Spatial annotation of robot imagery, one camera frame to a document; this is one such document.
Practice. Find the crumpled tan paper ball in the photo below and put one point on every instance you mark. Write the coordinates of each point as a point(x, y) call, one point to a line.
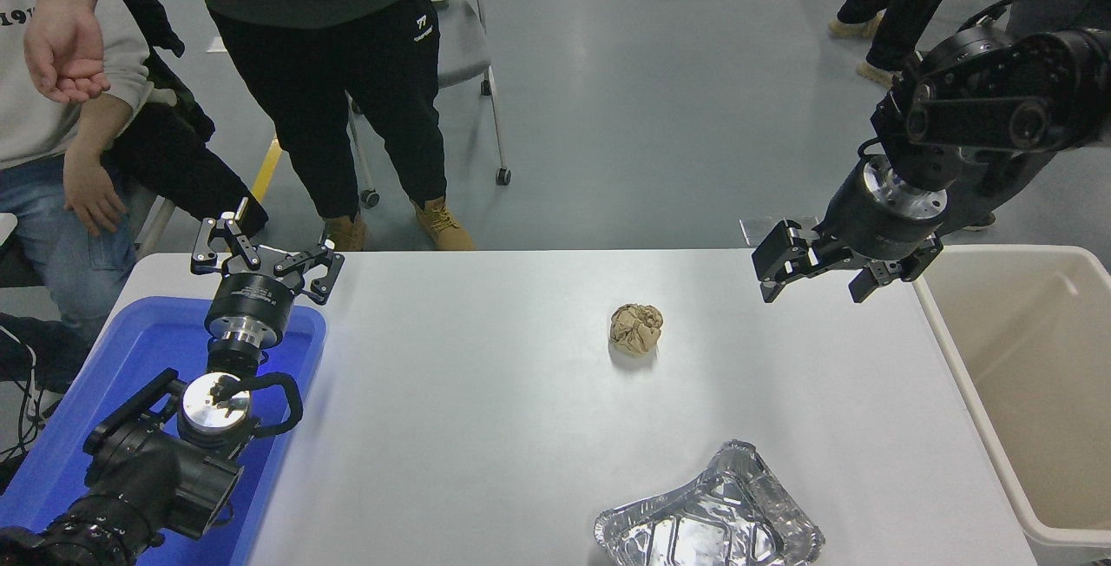
point(636, 329)

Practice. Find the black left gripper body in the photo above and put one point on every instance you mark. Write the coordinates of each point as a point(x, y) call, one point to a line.
point(252, 301)

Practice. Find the person's right hand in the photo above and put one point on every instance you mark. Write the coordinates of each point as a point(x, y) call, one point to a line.
point(65, 54)

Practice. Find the large pale bin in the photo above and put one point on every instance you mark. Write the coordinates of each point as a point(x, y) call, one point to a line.
point(1033, 366)

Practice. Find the seated person's left forearm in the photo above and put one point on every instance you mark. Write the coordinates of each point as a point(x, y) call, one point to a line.
point(102, 123)

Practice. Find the grey chair frame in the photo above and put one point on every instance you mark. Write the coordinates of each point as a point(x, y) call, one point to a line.
point(156, 223)

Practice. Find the grey office chair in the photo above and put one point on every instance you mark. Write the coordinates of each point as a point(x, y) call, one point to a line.
point(464, 45)

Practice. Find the seated person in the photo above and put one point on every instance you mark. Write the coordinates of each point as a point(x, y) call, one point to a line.
point(43, 128)

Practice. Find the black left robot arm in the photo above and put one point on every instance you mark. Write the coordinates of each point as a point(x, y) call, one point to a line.
point(139, 470)

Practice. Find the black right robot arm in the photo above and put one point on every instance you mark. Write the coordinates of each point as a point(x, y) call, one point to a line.
point(981, 119)

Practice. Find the blue plastic tray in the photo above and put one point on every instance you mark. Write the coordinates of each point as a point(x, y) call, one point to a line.
point(143, 349)

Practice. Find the standing person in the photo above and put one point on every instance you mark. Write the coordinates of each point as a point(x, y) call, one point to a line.
point(321, 54)

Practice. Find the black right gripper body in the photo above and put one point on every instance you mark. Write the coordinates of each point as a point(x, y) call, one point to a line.
point(877, 227)

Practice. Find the seated person's left hand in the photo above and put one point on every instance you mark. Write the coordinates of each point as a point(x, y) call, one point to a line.
point(94, 193)

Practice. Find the black jacket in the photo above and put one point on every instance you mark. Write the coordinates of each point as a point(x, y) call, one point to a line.
point(174, 162)

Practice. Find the silver foil plate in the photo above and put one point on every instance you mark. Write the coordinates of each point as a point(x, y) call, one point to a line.
point(703, 523)

